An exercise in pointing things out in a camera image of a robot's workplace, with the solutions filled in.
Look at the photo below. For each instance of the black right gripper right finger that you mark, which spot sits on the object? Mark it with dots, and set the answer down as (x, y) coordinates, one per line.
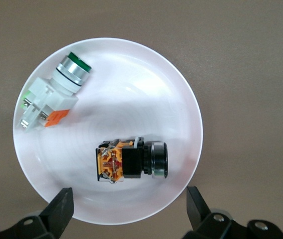
(201, 219)

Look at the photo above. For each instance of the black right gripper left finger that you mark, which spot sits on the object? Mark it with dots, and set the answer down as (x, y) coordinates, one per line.
(56, 214)

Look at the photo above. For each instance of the pink round plate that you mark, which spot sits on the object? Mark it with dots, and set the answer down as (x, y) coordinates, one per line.
(131, 99)

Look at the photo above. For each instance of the green white push-button switch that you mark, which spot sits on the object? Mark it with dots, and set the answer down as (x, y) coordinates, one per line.
(56, 94)

